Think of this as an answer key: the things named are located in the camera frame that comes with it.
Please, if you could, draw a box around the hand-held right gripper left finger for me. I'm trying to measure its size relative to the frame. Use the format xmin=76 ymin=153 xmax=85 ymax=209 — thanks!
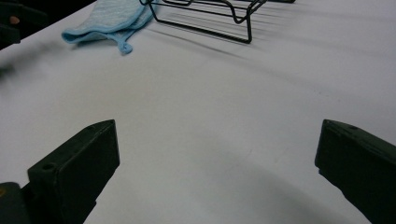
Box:
xmin=21 ymin=119 xmax=120 ymax=224

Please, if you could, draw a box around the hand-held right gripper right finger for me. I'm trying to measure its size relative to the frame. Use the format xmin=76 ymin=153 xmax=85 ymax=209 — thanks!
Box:
xmin=314 ymin=119 xmax=396 ymax=224

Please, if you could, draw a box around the light blue towel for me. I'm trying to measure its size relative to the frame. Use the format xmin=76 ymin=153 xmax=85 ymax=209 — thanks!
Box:
xmin=61 ymin=0 xmax=160 ymax=56

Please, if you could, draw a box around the black wire rack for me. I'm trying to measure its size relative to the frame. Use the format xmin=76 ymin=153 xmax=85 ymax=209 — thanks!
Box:
xmin=138 ymin=0 xmax=297 ymax=45

